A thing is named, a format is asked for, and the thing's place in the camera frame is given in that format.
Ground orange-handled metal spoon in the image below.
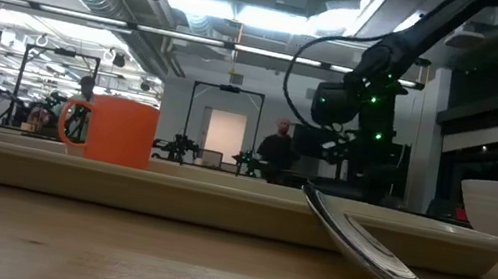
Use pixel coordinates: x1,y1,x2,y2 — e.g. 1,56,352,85
287,182,498,279

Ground beige plastic tray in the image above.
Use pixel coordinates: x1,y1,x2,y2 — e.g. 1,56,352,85
0,131,498,279

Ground long LED light bar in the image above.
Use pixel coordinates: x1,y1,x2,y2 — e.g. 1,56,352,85
0,0,429,93

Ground person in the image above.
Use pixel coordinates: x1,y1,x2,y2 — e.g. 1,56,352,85
74,73,99,104
250,113,307,188

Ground orange mug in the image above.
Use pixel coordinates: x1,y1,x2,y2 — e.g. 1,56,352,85
52,87,163,173

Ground white door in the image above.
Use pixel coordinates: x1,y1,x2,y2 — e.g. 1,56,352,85
201,107,250,166

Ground black gantry frame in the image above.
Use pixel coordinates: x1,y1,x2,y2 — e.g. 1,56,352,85
6,41,103,140
177,78,267,177

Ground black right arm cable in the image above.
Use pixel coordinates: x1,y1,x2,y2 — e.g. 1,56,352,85
275,17,392,140

